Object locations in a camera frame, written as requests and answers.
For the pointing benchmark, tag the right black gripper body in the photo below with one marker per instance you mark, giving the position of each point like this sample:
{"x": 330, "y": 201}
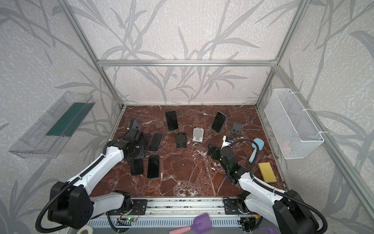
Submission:
{"x": 217, "y": 151}

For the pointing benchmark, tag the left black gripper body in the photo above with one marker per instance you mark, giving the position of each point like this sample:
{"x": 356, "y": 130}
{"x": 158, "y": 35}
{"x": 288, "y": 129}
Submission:
{"x": 136, "y": 135}

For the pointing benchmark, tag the grey phone stand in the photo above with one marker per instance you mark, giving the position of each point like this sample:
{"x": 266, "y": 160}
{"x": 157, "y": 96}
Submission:
{"x": 134, "y": 125}

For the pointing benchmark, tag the black phone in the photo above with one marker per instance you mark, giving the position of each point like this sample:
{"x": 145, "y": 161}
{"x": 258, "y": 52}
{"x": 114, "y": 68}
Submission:
{"x": 155, "y": 142}
{"x": 137, "y": 167}
{"x": 153, "y": 167}
{"x": 147, "y": 138}
{"x": 172, "y": 122}

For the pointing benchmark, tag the white folding phone stand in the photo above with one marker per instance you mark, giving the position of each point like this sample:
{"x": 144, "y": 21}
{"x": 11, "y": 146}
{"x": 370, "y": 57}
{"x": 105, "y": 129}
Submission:
{"x": 198, "y": 135}

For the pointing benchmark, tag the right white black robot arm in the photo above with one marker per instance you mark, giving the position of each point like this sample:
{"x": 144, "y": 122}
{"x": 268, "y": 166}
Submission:
{"x": 286, "y": 209}

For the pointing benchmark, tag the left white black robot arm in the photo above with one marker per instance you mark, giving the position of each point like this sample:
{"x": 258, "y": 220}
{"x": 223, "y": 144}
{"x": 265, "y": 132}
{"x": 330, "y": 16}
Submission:
{"x": 70, "y": 203}

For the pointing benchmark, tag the back right blue phone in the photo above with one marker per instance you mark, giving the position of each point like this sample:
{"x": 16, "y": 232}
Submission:
{"x": 219, "y": 121}

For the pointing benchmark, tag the yellow sponge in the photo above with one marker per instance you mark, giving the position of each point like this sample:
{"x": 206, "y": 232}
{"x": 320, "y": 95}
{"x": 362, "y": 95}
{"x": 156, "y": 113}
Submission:
{"x": 267, "y": 172}

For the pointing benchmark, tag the purple pink toy shovel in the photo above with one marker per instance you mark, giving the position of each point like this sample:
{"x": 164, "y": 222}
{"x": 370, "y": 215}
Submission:
{"x": 201, "y": 224}

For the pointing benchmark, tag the white tape roll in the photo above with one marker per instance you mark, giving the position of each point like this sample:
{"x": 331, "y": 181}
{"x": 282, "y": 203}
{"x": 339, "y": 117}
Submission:
{"x": 85, "y": 230}

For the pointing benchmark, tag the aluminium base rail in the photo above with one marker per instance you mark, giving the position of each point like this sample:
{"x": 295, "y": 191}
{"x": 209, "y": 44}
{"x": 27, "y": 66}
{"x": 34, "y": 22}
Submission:
{"x": 182, "y": 207}

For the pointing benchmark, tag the white wire mesh basket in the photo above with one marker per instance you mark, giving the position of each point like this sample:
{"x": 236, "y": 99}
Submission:
{"x": 295, "y": 132}

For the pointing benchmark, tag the clear plastic wall shelf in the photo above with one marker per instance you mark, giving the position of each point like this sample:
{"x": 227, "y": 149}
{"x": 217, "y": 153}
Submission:
{"x": 47, "y": 137}

